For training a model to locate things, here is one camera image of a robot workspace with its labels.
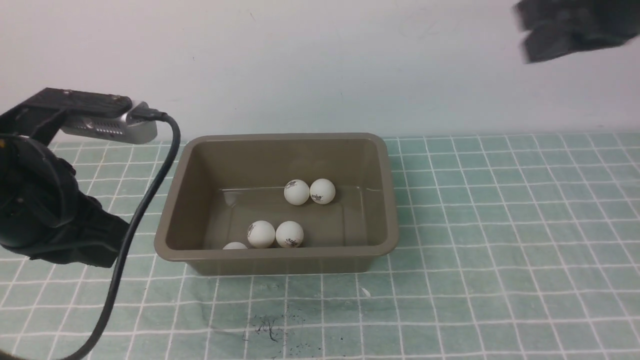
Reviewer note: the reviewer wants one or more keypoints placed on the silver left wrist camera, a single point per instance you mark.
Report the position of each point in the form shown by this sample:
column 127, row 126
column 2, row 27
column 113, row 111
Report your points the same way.
column 105, row 117

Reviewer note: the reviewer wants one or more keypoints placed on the olive green plastic bin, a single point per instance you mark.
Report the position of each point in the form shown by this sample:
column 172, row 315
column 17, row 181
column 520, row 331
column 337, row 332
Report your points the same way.
column 223, row 184

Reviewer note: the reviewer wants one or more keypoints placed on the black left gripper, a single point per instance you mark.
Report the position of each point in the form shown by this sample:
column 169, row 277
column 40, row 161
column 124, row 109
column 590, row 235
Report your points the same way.
column 43, row 209

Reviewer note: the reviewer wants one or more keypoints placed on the green checkered tablecloth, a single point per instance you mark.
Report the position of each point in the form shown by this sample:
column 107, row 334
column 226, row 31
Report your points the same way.
column 520, row 247

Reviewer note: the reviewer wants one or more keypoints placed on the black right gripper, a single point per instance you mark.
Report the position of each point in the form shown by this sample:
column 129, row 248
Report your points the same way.
column 597, row 25

